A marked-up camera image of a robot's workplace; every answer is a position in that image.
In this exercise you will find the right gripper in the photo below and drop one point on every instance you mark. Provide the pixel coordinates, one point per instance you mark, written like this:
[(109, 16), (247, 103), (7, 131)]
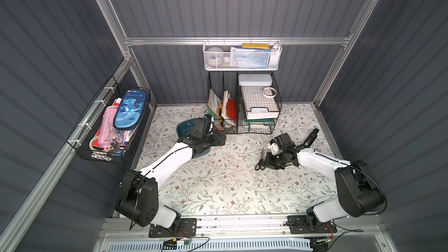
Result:
[(268, 161)]

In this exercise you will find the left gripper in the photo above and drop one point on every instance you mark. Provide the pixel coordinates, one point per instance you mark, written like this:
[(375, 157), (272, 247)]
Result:
[(217, 136)]

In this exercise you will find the teal plastic storage box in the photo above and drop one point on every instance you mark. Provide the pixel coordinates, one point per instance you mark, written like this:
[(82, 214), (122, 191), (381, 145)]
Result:
[(196, 132)]

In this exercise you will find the black handled scissors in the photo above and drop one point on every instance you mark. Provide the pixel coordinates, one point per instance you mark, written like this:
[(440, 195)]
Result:
[(260, 165)]

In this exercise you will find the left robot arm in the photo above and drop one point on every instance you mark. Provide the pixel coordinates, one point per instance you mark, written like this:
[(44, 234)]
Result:
[(138, 198)]

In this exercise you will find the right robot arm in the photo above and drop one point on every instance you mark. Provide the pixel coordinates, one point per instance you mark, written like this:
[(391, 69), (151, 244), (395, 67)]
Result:
[(357, 191)]

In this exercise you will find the white flat box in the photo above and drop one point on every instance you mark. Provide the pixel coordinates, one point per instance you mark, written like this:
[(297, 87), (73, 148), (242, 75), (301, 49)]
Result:
[(255, 80)]

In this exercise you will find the black stapler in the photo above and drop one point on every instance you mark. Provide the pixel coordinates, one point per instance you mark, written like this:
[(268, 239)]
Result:
[(311, 138)]

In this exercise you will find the red folder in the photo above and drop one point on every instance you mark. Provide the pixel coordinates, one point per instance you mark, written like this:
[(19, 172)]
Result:
[(231, 109)]

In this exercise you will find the white tape roll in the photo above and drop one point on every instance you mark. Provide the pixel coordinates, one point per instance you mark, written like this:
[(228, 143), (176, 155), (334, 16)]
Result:
[(269, 92)]

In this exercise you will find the blue dinosaur pencil case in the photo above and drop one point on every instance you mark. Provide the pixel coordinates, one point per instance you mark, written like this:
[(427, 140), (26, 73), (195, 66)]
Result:
[(131, 110)]

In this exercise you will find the pink pencil case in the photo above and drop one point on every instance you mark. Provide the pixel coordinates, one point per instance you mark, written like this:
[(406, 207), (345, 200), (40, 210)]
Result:
[(107, 130)]

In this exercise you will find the yellow case in basket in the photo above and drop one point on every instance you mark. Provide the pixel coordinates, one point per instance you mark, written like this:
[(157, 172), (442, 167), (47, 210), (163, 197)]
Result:
[(261, 46)]

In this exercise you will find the black wire desk organizer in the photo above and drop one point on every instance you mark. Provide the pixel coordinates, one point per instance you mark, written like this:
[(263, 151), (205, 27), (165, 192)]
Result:
[(256, 114)]

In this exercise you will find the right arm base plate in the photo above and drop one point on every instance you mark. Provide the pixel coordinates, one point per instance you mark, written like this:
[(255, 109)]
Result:
[(304, 224)]

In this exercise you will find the white wire wall basket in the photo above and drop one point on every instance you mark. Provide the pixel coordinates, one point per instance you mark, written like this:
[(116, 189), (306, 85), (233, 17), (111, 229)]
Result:
[(222, 56)]

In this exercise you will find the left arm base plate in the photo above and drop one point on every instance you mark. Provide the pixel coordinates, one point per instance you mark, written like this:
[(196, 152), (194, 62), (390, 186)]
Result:
[(184, 227)]

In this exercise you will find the black wire side basket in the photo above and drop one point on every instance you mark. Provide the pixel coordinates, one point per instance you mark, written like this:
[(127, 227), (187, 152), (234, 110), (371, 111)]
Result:
[(125, 143)]

